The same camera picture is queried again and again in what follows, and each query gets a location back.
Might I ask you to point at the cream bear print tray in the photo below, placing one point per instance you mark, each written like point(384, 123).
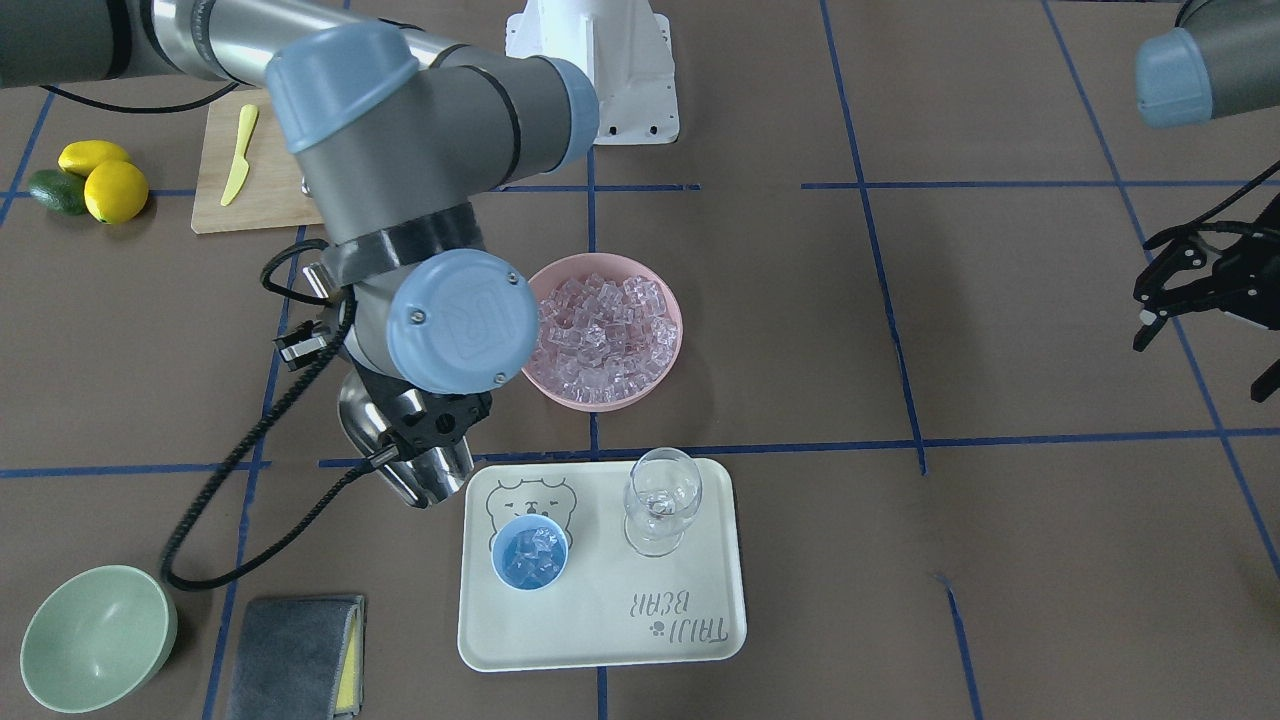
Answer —
point(610, 606)

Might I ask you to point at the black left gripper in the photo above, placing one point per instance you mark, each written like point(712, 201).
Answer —
point(1243, 281)

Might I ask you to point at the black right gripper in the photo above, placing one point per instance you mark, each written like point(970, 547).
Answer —
point(437, 419)

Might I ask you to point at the metal ice scoop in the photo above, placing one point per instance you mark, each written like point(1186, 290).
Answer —
point(431, 478)

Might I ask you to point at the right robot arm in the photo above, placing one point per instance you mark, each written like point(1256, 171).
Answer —
point(394, 130)

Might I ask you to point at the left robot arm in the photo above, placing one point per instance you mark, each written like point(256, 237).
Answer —
point(1220, 59)

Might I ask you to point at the yellow plastic knife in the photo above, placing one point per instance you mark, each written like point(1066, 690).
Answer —
point(239, 168)

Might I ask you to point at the pile of clear ice cubes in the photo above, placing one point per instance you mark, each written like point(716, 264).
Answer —
point(600, 335)

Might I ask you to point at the green bowl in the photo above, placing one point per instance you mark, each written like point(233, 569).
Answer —
point(97, 638)

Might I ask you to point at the ice cubes in blue cup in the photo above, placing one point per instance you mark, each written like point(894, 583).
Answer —
point(533, 558)

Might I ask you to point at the whole yellow lemon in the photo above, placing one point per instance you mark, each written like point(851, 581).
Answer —
point(115, 192)

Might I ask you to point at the blue cup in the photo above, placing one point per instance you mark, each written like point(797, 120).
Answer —
point(514, 526)

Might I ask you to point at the wooden cutting board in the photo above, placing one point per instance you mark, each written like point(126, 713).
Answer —
point(272, 195)

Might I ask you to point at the clear wine glass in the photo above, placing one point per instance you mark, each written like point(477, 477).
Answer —
point(662, 497)

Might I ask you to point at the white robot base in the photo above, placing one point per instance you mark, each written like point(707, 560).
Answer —
point(623, 47)

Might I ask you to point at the avocado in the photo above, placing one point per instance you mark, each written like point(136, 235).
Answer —
point(59, 191)

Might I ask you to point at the pink bowl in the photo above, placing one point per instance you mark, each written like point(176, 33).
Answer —
point(640, 395)

